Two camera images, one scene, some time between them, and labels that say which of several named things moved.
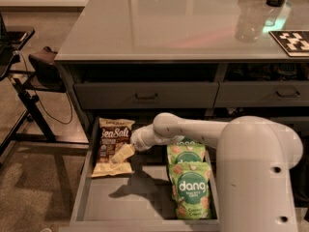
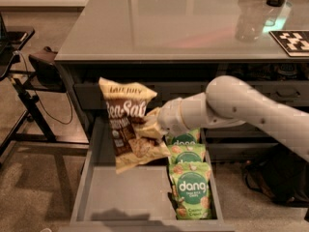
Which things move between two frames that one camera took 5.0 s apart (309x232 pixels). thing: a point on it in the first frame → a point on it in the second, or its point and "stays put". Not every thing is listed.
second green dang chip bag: (185, 153) stays put
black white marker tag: (295, 43) stays put
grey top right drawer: (262, 94) stays put
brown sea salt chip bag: (113, 135) → (126, 103)
